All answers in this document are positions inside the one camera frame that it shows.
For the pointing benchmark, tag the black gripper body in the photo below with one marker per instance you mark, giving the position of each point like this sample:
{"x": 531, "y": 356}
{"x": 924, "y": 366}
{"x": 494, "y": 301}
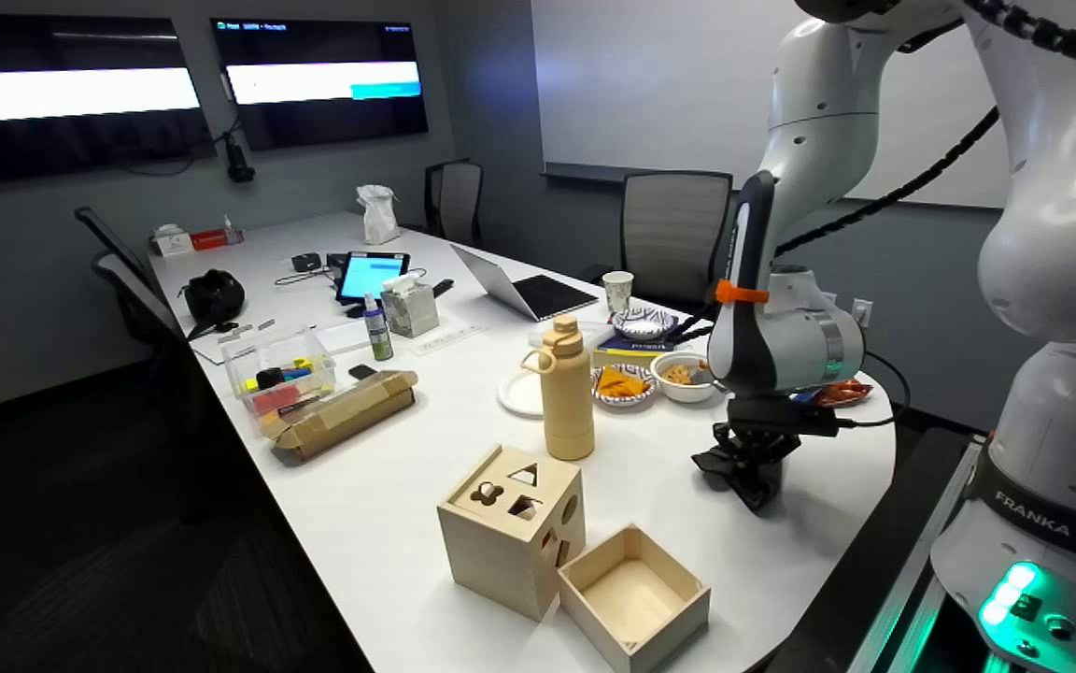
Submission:
{"x": 763, "y": 429}

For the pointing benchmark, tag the dark grey towel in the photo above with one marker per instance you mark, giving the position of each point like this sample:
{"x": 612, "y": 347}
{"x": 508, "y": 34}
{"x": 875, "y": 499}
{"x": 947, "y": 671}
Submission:
{"x": 753, "y": 474}

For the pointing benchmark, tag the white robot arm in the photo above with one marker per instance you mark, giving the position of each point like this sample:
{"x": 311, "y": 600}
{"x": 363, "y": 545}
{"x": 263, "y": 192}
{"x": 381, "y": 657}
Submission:
{"x": 1012, "y": 552}

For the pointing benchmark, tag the red chip bag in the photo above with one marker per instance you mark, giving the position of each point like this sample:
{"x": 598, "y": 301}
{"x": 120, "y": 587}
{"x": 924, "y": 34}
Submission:
{"x": 843, "y": 394}

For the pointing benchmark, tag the white bowl of crackers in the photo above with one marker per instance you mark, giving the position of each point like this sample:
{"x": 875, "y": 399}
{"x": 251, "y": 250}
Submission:
{"x": 681, "y": 378}

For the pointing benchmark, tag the patterned plate with orange chips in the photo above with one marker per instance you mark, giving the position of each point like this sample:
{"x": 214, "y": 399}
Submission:
{"x": 621, "y": 388}

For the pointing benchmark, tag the empty patterned paper plate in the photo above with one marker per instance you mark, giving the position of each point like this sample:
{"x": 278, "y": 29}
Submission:
{"x": 646, "y": 324}

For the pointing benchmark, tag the paper coffee cup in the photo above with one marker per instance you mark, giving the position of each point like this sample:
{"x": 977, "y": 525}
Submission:
{"x": 620, "y": 288}

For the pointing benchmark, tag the tan water bottle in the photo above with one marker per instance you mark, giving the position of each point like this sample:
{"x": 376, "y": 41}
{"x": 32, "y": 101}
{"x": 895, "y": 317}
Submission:
{"x": 562, "y": 369}

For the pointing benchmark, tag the grey office chair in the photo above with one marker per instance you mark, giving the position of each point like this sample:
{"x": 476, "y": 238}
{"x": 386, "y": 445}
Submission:
{"x": 453, "y": 192}
{"x": 669, "y": 227}

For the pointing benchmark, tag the open wooden box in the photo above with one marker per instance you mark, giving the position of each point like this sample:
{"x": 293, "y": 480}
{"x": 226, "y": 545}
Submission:
{"x": 635, "y": 600}

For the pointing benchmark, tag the plain white plate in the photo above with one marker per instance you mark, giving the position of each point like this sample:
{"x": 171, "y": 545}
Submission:
{"x": 520, "y": 394}

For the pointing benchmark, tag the black laptop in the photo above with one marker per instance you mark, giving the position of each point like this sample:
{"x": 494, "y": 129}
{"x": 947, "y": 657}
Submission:
{"x": 531, "y": 296}

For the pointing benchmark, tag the wooden shape sorter box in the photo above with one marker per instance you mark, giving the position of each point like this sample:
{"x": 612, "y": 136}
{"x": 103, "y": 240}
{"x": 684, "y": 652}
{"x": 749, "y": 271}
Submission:
{"x": 511, "y": 525}

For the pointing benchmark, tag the whiteboard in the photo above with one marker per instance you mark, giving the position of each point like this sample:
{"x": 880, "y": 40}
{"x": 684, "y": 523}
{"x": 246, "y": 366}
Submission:
{"x": 689, "y": 83}

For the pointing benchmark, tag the white tissue box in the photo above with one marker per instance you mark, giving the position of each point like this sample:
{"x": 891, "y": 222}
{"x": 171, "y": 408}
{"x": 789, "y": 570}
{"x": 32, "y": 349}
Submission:
{"x": 409, "y": 304}

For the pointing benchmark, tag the far grey office chair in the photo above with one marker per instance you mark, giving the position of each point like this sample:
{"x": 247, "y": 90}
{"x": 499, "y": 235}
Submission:
{"x": 453, "y": 192}

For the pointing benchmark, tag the small spray bottle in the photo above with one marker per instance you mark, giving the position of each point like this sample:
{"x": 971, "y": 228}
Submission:
{"x": 381, "y": 331}

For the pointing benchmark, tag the blue screen tablet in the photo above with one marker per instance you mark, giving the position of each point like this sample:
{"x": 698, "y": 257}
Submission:
{"x": 367, "y": 271}

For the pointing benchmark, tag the white plastic bag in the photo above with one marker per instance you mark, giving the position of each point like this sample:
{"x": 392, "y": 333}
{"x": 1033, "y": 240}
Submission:
{"x": 381, "y": 212}

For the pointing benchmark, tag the tan cardboard tube box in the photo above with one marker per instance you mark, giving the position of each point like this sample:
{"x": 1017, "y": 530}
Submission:
{"x": 343, "y": 418}

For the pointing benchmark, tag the clear plastic bin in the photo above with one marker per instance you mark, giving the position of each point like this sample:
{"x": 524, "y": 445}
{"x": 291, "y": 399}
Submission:
{"x": 278, "y": 373}

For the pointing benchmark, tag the black headphones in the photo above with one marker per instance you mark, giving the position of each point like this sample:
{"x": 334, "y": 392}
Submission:
{"x": 214, "y": 301}

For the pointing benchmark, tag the black webcam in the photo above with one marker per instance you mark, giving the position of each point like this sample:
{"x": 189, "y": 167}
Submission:
{"x": 239, "y": 159}

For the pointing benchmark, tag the red and white box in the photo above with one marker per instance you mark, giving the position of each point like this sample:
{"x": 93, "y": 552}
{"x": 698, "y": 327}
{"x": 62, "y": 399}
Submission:
{"x": 171, "y": 240}

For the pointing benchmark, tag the black office chair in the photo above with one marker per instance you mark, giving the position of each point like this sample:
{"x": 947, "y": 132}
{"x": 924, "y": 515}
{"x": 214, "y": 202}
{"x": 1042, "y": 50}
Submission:
{"x": 135, "y": 293}

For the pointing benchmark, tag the right wall monitor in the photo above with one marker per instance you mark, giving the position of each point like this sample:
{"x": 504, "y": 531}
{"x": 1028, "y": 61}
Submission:
{"x": 311, "y": 80}

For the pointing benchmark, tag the wall monitor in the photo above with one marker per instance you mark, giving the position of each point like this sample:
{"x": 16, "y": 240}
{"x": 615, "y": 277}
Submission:
{"x": 311, "y": 80}
{"x": 93, "y": 90}

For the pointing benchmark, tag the left wall monitor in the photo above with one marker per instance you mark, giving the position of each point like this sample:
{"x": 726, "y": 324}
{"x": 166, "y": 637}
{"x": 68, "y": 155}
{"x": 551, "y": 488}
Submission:
{"x": 93, "y": 90}

